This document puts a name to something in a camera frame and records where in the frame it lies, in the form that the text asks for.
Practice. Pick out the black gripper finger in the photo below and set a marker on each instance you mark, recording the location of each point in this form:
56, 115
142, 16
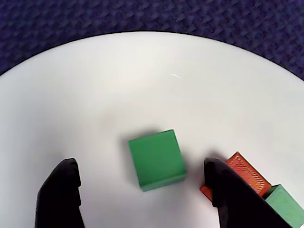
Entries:
59, 197
237, 209

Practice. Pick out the red cube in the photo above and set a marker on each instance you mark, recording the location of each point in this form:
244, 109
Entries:
247, 175

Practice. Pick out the green cube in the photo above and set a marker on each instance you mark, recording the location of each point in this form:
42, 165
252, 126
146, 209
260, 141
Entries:
285, 204
156, 159

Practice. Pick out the white round plate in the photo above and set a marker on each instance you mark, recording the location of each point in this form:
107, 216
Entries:
118, 95

